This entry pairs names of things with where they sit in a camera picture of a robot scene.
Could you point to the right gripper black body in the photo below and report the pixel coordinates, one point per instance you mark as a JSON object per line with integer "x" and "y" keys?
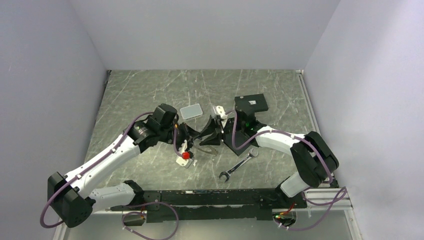
{"x": 228, "y": 128}

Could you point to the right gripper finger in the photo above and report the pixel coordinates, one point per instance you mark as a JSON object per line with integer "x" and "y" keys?
{"x": 214, "y": 139}
{"x": 212, "y": 126}

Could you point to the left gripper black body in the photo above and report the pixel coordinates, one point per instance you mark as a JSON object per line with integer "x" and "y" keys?
{"x": 182, "y": 134}

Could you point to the numbered metal ring disc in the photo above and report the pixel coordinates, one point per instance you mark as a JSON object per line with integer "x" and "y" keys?
{"x": 207, "y": 149}

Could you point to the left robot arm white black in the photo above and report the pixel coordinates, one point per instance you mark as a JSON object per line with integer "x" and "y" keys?
{"x": 74, "y": 196}

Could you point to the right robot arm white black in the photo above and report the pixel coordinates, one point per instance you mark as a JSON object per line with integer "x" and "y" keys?
{"x": 314, "y": 161}

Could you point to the black rectangular pad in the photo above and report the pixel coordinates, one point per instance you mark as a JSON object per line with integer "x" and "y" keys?
{"x": 239, "y": 142}

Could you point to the small white grey box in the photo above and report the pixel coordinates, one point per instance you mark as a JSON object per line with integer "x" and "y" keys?
{"x": 191, "y": 111}

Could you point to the silver combination wrench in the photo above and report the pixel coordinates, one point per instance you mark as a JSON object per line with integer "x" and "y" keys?
{"x": 253, "y": 153}

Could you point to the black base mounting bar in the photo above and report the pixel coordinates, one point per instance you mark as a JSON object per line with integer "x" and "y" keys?
{"x": 212, "y": 204}

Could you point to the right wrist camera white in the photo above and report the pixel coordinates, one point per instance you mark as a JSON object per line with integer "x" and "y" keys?
{"x": 220, "y": 115}

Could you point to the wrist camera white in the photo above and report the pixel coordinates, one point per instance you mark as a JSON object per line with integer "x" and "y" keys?
{"x": 220, "y": 115}
{"x": 183, "y": 159}

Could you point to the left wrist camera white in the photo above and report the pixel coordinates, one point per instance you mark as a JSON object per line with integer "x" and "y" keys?
{"x": 183, "y": 159}

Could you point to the aluminium frame rail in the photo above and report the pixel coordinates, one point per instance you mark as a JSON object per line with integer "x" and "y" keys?
{"x": 329, "y": 215}

